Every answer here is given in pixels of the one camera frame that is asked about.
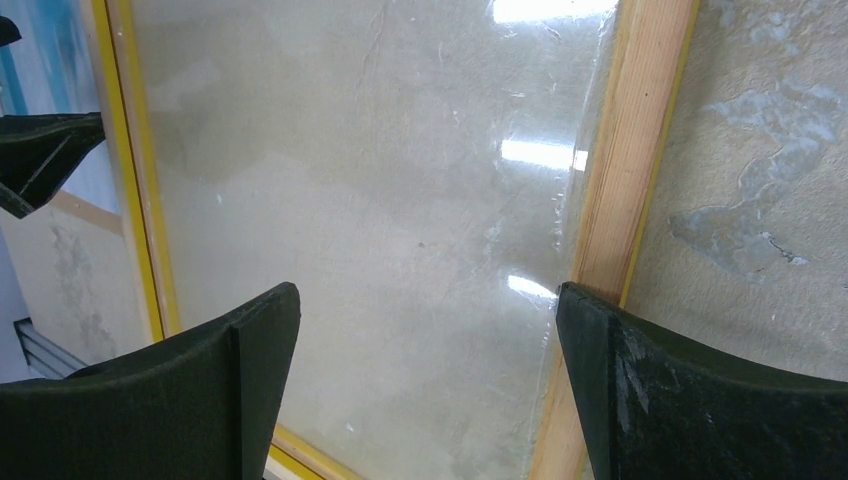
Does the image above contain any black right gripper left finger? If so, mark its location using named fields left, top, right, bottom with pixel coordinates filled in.
left=1, top=282, right=301, bottom=479

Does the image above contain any clear plastic sheet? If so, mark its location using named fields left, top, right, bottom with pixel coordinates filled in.
left=129, top=0, right=624, bottom=480

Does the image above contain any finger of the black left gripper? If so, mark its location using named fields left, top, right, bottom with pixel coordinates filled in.
left=1, top=112, right=105, bottom=219

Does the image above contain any aluminium rail frame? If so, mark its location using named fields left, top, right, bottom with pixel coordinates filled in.
left=13, top=318, right=87, bottom=380

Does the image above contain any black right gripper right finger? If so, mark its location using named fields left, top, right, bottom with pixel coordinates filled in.
left=556, top=282, right=847, bottom=479

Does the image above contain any yellow wooden picture frame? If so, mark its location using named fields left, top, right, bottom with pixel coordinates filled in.
left=78, top=0, right=702, bottom=480

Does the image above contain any brown backing board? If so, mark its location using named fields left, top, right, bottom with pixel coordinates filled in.
left=49, top=190, right=124, bottom=237

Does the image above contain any building and sky photo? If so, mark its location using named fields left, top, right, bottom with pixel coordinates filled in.
left=0, top=0, right=124, bottom=217

